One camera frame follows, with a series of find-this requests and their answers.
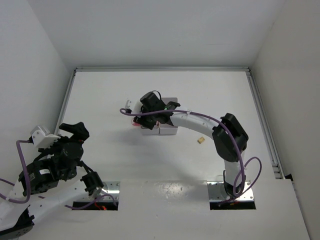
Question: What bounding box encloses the pink lid clip jar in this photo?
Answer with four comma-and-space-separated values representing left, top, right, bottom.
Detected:
131, 119, 160, 128

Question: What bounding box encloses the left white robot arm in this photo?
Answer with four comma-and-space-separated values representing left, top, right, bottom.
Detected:
0, 122, 104, 240

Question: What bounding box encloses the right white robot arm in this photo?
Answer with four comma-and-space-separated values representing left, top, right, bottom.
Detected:
132, 91, 249, 197

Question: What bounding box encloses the left white compartment organizer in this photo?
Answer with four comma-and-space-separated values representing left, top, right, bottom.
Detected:
140, 125, 160, 136

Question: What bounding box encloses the white compartment organizer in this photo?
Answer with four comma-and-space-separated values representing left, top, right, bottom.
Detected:
140, 125, 160, 136
159, 97, 178, 136

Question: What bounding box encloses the right white compartment organizer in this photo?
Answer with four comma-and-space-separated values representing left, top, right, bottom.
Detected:
159, 97, 178, 136

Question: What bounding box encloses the tan eraser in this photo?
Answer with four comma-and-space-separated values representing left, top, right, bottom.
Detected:
197, 137, 205, 144

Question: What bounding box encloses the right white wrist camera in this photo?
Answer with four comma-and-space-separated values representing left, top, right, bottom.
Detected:
124, 99, 142, 117

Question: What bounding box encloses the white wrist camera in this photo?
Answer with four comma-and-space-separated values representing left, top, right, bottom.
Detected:
30, 125, 61, 149
124, 99, 142, 117

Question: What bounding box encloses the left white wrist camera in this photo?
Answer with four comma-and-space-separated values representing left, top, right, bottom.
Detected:
30, 125, 61, 149

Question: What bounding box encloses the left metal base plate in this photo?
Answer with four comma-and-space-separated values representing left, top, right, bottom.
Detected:
74, 181, 121, 204

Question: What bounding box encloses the metal base plate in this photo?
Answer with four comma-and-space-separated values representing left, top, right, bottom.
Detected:
74, 181, 121, 204
207, 181, 255, 203

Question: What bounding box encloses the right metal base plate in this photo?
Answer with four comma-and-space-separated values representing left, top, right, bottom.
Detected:
207, 181, 255, 203

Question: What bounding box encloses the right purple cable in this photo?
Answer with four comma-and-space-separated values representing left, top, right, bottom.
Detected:
119, 107, 263, 201

